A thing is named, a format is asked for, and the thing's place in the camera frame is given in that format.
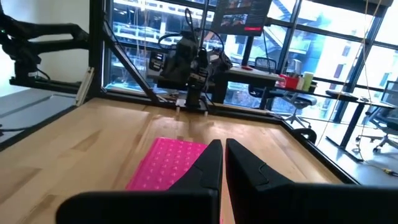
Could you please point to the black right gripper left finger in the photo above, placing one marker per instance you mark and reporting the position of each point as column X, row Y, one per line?
column 155, row 205

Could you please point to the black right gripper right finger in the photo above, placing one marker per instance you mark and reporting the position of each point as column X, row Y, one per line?
column 280, row 202

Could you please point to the pink perforated box lid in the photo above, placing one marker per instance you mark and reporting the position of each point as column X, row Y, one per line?
column 161, row 168

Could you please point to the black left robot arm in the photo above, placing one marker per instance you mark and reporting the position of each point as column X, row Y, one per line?
column 194, row 90

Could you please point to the black office chair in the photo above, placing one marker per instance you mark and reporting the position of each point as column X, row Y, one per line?
column 388, row 121
column 298, row 101

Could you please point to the black-legged desk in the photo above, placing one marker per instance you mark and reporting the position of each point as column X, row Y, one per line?
column 353, row 124

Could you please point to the red container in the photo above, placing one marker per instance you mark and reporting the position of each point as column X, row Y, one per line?
column 289, row 82

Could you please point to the white cup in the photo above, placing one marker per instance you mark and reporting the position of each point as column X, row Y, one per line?
column 300, row 83

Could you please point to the flat black keyboard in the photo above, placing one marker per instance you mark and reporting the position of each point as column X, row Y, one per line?
column 340, row 95

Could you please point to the green cup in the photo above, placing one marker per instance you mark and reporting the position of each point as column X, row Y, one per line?
column 308, row 81

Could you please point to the grey desk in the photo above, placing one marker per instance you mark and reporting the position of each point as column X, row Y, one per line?
column 220, row 90

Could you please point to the black monitor red stripe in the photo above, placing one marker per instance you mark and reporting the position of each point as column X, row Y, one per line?
column 239, row 18

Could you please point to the white metal bracket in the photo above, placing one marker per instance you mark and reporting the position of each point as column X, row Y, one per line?
column 84, row 88

